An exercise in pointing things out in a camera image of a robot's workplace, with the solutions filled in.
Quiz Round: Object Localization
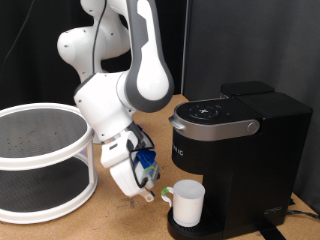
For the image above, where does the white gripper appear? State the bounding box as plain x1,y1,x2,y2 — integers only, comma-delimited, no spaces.
109,156,158,203

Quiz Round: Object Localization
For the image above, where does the white mug with green tape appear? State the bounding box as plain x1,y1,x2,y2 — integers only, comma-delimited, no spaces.
160,179,206,228

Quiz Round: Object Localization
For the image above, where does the silver coffee machine lid handle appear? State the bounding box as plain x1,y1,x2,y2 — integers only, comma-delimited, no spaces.
168,113,261,141

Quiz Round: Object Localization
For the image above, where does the black Keurig coffee machine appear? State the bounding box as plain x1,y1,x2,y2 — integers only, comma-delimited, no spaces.
166,80,314,240

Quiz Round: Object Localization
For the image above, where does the black coffee pod machine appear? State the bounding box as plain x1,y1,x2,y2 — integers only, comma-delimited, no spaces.
181,0,320,214

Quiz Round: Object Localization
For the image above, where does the white two-tier round turntable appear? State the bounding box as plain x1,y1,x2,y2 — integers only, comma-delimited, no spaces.
0,102,99,225

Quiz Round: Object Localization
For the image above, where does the black fabric curtain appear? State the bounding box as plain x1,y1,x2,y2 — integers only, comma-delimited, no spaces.
0,0,188,109

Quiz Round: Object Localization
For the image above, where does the black coffee machine power cable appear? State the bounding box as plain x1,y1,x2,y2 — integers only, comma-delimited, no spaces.
287,209,320,221

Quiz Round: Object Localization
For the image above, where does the thin black camera cable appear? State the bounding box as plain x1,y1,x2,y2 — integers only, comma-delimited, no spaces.
90,0,156,189

